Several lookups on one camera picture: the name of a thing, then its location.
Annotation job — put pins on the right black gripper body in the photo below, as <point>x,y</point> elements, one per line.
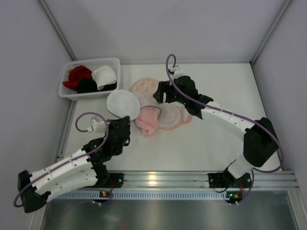
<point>164,91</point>

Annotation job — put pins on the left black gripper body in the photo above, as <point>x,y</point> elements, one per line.
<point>123,125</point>

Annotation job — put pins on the white blue-rimmed mesh laundry bag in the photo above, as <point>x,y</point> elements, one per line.
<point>123,103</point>

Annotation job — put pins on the pink bra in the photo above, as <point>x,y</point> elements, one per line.
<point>147,120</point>

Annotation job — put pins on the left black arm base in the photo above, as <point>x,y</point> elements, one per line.
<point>115,180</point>

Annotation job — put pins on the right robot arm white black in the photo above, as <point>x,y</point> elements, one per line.
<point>258,136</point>

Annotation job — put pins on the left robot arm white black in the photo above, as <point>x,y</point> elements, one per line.
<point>84,169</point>

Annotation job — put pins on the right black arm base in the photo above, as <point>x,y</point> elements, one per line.
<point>226,180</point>

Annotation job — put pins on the white bra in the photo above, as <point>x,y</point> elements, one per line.
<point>103,77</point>

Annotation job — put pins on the black garment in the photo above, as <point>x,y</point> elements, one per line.
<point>87,85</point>

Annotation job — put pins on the white plastic basket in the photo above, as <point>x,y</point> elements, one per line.
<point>91,64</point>

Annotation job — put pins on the red garment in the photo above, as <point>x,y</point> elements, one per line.
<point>75,75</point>

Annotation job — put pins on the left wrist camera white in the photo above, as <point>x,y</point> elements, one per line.
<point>97,125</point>

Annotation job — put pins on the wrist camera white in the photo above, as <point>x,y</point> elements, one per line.
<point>176,72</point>
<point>97,125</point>

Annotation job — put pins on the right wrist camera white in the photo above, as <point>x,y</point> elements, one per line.
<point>176,72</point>

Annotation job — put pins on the aluminium mounting rail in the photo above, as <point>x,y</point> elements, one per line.
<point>199,180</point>

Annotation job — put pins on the white slotted cable duct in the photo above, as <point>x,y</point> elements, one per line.
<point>145,195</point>

